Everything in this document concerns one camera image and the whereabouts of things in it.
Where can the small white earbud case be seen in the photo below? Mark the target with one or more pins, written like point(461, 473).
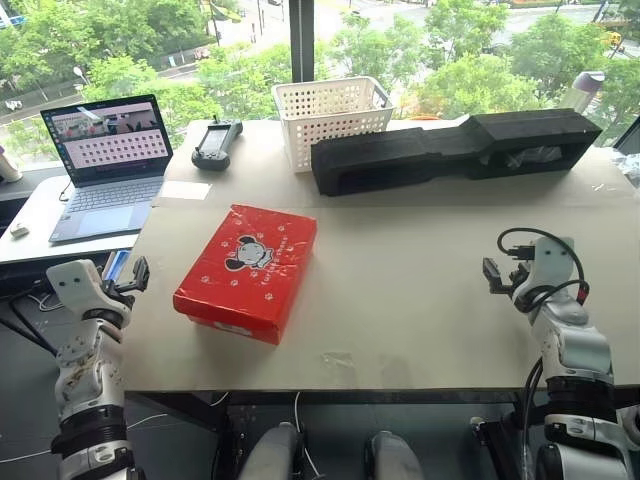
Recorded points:
point(19, 231)

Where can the white paper sheet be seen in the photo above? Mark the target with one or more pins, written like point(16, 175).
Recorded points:
point(185, 191)

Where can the dark window frame pillar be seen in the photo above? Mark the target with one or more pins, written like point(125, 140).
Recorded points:
point(302, 40)

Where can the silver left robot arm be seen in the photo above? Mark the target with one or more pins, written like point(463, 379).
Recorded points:
point(85, 370)

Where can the red cardboard box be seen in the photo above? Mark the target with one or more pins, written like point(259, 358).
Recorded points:
point(250, 270)

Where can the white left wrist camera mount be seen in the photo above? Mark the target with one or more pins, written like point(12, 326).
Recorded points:
point(75, 282)

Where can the white cup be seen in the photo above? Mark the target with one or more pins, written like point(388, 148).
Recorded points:
point(9, 170)

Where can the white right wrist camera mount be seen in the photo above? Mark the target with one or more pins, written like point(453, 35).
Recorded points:
point(550, 260)

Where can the black monitor edge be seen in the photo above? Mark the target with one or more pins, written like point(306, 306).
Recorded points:
point(631, 136)

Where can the grey cylindrical tower outside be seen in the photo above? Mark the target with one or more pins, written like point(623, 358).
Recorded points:
point(587, 92)

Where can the yellow vehicle outside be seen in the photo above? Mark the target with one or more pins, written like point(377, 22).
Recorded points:
point(614, 40)

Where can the blue and white box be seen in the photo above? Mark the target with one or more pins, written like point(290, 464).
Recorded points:
point(116, 264)

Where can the white perforated plastic basket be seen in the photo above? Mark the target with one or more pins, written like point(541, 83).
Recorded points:
point(325, 130)

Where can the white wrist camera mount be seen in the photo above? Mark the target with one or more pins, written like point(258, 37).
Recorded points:
point(550, 260)
point(75, 282)

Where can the black table frame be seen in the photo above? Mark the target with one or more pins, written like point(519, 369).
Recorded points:
point(400, 397)

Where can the long black foam packaging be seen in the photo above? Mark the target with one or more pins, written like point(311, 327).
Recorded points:
point(400, 150)

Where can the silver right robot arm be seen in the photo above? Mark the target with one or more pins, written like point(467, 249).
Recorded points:
point(575, 345)

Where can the black metal bracket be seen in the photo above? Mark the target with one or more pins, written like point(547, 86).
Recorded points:
point(492, 432)

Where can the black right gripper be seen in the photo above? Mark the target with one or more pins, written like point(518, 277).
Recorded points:
point(517, 280)

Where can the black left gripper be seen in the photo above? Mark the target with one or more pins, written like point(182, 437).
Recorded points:
point(122, 295)

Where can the clear plastic wrap in foam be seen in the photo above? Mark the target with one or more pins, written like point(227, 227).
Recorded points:
point(530, 156)

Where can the clear crumpled plastic bag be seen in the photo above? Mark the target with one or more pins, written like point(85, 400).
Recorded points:
point(629, 170)

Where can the black handheld remote controller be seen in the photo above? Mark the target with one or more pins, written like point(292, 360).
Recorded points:
point(215, 142)

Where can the grey rounded shape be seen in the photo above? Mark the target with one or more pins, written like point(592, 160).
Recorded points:
point(395, 457)
point(272, 450)

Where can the white side table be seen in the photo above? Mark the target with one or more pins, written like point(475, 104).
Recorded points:
point(35, 250)

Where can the grey open laptop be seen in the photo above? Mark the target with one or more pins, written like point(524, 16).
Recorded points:
point(100, 200)

